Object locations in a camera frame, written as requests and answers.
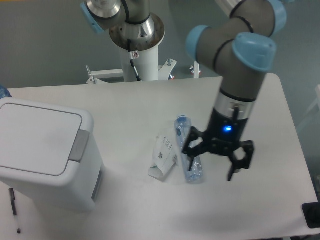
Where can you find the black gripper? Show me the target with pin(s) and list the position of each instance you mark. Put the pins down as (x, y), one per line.
(222, 137)

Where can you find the white push-lid trash can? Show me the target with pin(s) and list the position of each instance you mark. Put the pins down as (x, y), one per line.
(49, 153)

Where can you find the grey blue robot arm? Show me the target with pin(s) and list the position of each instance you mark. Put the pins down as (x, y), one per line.
(241, 52)

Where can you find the clear plastic water bottle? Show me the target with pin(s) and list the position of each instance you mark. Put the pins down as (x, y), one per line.
(192, 168)

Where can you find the crumpled white paper carton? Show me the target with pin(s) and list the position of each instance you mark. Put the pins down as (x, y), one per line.
(164, 157)

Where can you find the black device at table edge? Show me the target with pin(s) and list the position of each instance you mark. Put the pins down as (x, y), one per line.
(311, 213)

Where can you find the black pen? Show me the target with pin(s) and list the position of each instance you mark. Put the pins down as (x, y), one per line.
(14, 210)

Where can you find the blue water bottle at edge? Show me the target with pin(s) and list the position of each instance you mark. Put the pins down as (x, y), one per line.
(4, 92)

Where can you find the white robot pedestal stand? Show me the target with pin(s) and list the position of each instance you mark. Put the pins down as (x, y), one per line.
(138, 46)

